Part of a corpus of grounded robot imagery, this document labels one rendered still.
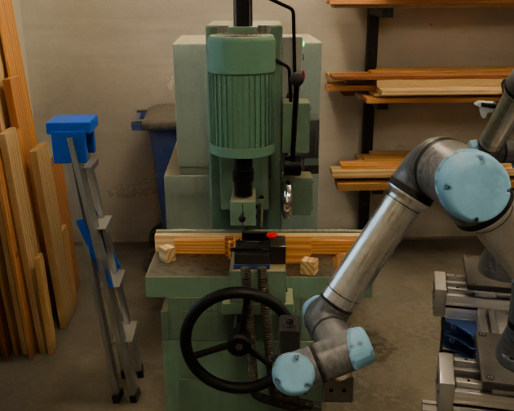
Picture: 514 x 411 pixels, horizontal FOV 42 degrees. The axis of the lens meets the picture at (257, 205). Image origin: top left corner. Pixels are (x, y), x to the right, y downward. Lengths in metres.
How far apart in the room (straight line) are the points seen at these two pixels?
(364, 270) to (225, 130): 0.59
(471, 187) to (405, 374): 1.97
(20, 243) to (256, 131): 1.63
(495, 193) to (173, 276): 0.91
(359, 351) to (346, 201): 3.17
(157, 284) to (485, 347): 0.83
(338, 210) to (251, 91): 2.77
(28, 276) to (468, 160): 2.34
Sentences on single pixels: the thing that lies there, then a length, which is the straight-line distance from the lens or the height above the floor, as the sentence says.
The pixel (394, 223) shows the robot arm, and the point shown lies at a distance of 1.31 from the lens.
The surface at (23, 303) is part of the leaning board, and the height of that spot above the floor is 0.28.
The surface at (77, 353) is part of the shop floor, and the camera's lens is 3.27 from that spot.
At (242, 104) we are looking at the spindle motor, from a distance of 1.70.
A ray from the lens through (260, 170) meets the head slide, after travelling 1.91.
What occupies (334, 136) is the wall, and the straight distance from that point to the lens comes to 4.25.
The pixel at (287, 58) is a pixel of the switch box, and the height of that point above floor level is 1.42.
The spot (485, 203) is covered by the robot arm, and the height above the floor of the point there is 1.28.
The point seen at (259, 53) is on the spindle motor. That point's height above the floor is 1.47.
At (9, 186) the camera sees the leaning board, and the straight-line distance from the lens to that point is 3.02.
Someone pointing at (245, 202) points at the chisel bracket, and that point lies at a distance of 1.80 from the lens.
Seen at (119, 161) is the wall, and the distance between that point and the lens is 4.31.
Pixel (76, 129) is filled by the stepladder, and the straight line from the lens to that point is 2.50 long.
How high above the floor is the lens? 1.63
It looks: 19 degrees down
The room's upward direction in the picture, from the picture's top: straight up
